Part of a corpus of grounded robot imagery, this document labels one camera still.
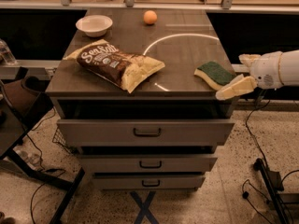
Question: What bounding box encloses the white bowl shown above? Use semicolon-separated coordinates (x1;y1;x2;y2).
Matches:
76;15;113;37

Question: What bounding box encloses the black side table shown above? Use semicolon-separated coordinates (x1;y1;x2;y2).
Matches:
0;100;85;224

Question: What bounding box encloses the clear plastic water bottle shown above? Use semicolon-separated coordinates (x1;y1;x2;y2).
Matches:
0;39;17;65

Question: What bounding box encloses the sea salt chips bag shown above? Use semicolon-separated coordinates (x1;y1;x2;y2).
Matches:
64;39;165;93

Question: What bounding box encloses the grey drawer cabinet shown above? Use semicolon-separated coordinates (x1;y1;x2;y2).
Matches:
45;7;245;191

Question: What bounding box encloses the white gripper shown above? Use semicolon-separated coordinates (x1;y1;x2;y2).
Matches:
216;51;282;100

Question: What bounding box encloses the brown chair seat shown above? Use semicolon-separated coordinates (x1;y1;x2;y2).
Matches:
3;77;41;117

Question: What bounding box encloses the orange fruit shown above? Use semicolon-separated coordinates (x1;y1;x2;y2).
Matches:
143;10;158;25

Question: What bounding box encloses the green and yellow sponge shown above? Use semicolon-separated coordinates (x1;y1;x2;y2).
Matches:
194;62;236;91

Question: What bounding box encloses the top grey drawer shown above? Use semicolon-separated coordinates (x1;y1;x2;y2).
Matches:
58;119;234;147

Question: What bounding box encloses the black stand with cables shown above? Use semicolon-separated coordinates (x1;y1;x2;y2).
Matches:
245;90;299;224

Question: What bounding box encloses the blue tape cross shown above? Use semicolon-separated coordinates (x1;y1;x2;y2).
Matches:
130;191;159;224

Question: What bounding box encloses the middle grey drawer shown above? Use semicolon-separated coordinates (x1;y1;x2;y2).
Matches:
78;154;217;174

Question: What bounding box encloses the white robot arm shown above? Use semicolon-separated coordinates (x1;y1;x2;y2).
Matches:
216;50;299;100

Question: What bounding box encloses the bottom grey drawer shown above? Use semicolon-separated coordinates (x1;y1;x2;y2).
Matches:
93;175;205;189

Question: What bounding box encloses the grey drawer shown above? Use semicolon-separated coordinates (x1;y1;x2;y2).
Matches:
78;154;217;174
93;175;205;189
58;119;234;147

